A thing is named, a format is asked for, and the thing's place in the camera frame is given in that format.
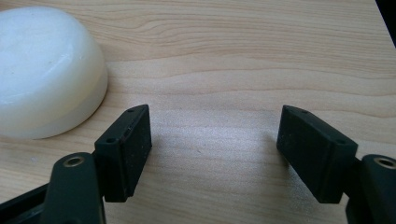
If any white upturned bowl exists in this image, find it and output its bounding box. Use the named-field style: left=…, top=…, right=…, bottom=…
left=0, top=6, right=109, bottom=140

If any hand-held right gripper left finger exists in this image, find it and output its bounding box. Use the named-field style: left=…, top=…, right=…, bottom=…
left=93, top=104, right=153, bottom=203

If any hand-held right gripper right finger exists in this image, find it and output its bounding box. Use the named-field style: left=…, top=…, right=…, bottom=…
left=276, top=105, right=359, bottom=204

